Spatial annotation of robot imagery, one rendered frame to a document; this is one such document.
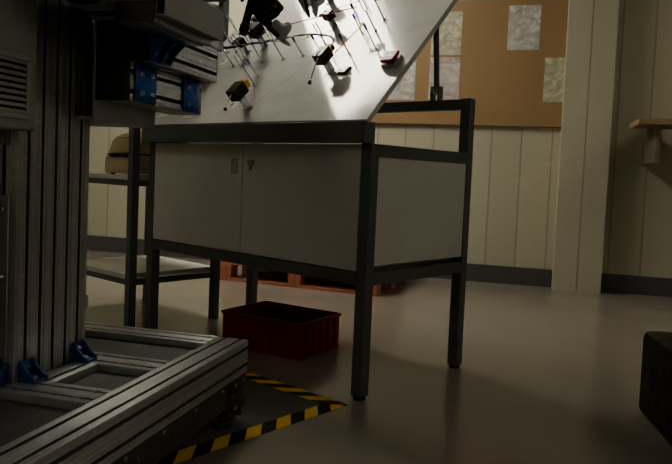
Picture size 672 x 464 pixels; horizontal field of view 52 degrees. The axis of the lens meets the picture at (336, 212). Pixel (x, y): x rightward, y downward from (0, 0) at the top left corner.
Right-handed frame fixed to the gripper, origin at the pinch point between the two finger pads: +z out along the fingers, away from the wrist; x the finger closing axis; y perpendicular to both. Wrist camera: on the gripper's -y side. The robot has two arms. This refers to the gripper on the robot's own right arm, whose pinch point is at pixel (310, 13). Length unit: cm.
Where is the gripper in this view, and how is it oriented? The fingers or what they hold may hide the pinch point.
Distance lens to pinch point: 241.0
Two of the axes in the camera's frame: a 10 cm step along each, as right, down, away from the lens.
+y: 6.5, -3.5, 6.7
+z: 1.8, 9.3, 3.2
